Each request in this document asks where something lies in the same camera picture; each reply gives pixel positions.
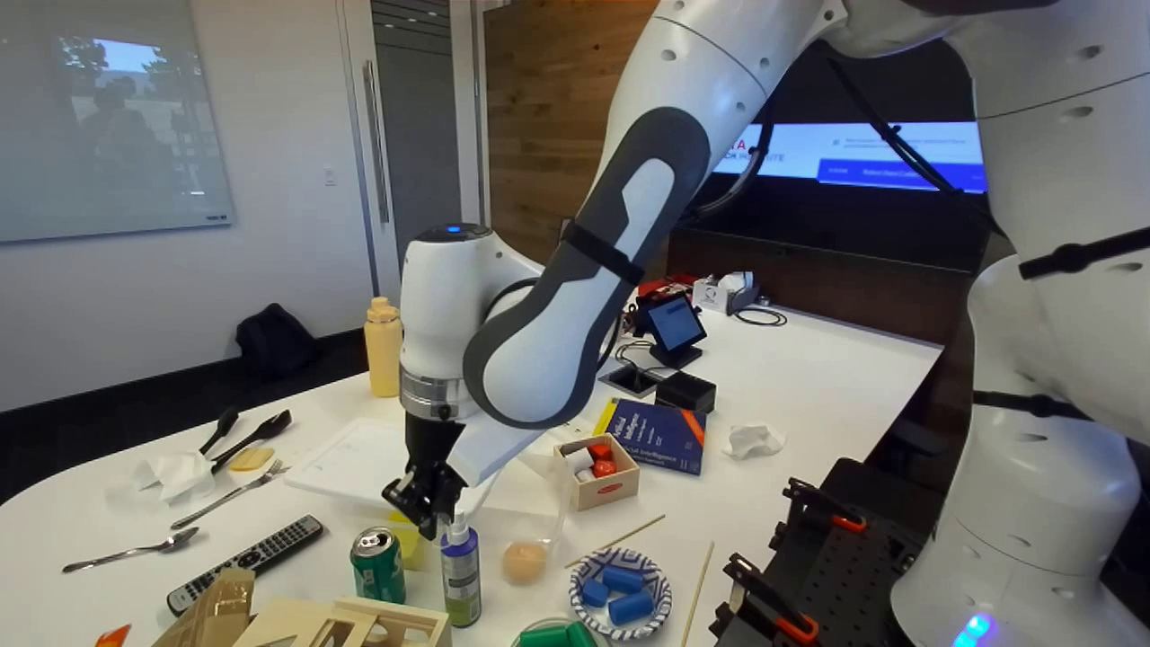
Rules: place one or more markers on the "wooden chopstick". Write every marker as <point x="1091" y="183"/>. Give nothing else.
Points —
<point x="700" y="594"/>
<point x="620" y="537"/>

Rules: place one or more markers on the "metal spoon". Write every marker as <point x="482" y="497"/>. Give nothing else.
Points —
<point x="130" y="552"/>

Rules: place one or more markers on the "grey door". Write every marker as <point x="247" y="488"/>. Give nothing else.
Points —
<point x="408" y="131"/>

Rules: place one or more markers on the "green soda can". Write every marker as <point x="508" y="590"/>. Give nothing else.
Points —
<point x="380" y="569"/>

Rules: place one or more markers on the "flat wooden sorter lid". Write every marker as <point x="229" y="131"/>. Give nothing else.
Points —
<point x="211" y="614"/>

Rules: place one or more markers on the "black box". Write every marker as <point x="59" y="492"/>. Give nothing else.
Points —
<point x="688" y="392"/>

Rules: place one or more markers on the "wall whiteboard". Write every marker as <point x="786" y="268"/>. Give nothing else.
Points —
<point x="110" y="122"/>

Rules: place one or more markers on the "blue patterned plate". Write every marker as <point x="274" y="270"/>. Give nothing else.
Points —
<point x="620" y="594"/>

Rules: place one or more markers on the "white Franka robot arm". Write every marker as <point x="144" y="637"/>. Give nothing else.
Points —
<point x="670" y="110"/>

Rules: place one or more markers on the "metal fork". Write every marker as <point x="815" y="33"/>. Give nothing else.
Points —
<point x="229" y="497"/>

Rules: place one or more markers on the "orange-red toy block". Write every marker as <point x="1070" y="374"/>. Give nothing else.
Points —
<point x="605" y="468"/>

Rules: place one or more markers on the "black tablet on stand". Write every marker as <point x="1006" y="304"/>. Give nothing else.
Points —
<point x="673" y="327"/>

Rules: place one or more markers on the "blue hardcover book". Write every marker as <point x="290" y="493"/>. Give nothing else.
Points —
<point x="657" y="437"/>

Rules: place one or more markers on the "clear plastic container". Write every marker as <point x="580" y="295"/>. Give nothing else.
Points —
<point x="524" y="527"/>

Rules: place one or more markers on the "black remote control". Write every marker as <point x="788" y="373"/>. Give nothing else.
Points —
<point x="247" y="561"/>

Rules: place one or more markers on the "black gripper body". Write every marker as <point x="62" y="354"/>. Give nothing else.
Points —
<point x="433" y="456"/>

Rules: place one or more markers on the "small wooden crate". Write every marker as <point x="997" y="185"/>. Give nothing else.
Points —
<point x="605" y="481"/>

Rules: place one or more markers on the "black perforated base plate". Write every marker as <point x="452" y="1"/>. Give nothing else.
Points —
<point x="865" y="577"/>

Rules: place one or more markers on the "black utensil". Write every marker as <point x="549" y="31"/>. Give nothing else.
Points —
<point x="217" y="433"/>

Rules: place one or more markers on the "crumpled white paper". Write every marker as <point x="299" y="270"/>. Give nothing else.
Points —
<point x="753" y="440"/>

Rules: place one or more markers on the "wall television screen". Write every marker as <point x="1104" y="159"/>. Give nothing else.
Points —
<point x="865" y="156"/>

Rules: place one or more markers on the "wooden shape sorter box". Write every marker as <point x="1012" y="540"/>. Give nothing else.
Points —
<point x="347" y="626"/>

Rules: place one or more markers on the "mustard yellow bottle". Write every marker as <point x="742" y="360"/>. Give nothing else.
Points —
<point x="381" y="354"/>

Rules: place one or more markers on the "red toy tomato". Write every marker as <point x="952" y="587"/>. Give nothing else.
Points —
<point x="598" y="451"/>

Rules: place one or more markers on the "crumpled white tissue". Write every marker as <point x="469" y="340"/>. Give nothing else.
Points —
<point x="173" y="476"/>

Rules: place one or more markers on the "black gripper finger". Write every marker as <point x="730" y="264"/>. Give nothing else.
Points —
<point x="425" y="516"/>
<point x="455" y="500"/>

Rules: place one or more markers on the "black backpack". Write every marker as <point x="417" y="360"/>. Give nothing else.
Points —
<point x="274" y="342"/>

